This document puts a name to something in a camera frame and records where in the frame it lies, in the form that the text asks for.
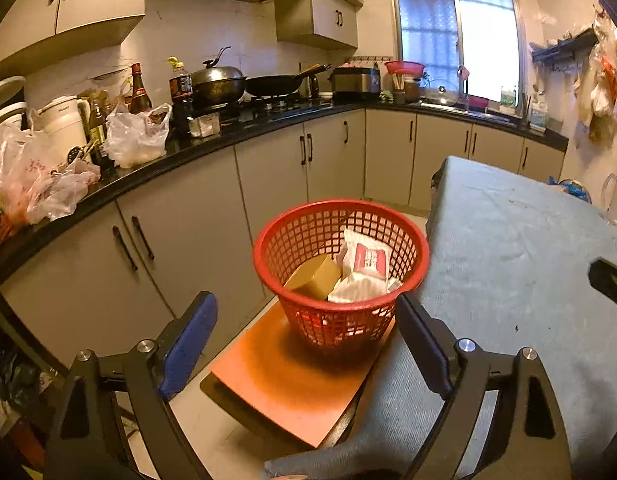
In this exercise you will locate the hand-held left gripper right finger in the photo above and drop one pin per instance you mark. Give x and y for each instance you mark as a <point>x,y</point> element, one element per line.
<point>423,345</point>

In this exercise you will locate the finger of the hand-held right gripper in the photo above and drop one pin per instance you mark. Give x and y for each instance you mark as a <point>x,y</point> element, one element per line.
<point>610,282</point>

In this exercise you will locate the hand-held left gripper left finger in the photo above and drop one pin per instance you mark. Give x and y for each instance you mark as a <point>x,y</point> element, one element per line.
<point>193,340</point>

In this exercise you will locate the red plastic mesh basket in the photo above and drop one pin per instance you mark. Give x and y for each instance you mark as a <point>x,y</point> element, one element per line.
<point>338,330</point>

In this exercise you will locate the white paper towel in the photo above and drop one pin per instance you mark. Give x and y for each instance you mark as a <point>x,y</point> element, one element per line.
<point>356,291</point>

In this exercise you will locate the white packet red label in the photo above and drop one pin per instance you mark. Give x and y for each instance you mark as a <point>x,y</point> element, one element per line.
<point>368,260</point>

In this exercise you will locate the yellow sponge block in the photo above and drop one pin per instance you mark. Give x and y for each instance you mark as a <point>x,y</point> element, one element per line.
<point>316,277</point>

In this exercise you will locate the clear glass pitcher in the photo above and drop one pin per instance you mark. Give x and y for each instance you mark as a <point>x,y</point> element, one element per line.
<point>615,200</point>

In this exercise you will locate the grey tablecloth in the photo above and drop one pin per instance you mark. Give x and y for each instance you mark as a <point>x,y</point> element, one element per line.
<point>513,270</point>

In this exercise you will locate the blue plastic bag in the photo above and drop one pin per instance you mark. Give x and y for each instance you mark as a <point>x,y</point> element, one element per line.
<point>570,190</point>

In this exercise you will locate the orange chair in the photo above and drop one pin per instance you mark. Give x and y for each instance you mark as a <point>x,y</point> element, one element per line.
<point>288,390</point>

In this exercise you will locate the beige base cabinets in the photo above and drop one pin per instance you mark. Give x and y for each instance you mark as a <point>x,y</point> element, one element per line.
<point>268,170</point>

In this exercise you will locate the hanging plastic bags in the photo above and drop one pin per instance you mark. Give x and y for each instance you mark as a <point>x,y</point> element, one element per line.
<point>600,90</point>

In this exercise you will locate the white plastic bag red print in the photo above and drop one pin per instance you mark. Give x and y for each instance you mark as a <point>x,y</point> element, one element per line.
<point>133,142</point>

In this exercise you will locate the clear seasoning box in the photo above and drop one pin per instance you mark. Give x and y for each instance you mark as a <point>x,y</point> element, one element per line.
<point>203,125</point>

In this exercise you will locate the red container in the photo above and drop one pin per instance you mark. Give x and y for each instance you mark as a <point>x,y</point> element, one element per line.
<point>477,102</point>

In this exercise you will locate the pink and white plastic bags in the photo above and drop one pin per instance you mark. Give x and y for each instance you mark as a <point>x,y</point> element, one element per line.
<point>28,180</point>

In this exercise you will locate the green glass bottle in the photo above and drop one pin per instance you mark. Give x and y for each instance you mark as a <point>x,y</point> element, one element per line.
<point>98,130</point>

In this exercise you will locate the sink faucet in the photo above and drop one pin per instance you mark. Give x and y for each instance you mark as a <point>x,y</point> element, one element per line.
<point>463,85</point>

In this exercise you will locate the black gas stove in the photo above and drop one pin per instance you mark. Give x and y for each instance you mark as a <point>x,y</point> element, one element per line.
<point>278,105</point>

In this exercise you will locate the brown sauce bottle red cap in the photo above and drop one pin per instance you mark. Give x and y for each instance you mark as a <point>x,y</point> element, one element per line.
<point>140,95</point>

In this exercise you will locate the white electric kettle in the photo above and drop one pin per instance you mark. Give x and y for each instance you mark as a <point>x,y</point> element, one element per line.
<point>63,125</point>

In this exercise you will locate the glass pot lid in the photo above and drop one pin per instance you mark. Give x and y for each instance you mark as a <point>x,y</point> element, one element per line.
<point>441,94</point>

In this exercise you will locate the dark oil bottle yellow cap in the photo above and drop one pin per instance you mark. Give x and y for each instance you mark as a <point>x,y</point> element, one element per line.
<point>181,87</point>

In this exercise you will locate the chopstick holder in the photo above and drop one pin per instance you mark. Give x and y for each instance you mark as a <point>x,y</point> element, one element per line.
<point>399,91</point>

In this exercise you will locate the steel wok with lid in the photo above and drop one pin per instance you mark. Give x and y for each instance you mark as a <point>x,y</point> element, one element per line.
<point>218,85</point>

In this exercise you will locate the black frying pan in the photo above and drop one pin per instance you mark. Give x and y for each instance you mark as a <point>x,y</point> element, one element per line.
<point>271,85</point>

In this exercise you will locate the silver countertop appliance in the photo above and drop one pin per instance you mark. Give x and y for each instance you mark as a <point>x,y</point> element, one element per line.
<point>356,82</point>

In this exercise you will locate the red plastic colander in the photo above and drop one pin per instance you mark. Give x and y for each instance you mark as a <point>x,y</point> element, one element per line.
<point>406,67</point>

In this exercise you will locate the white rice cooker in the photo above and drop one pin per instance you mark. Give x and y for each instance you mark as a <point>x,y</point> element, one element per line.
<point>6,105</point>

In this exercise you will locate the kitchen window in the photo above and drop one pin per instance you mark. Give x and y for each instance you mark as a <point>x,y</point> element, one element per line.
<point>433,35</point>

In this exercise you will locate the dark wall rack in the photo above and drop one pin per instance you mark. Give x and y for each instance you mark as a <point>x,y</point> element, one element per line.
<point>563,50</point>

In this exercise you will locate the small beige wall cabinet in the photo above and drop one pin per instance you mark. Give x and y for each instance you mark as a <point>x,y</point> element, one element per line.
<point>323,17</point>

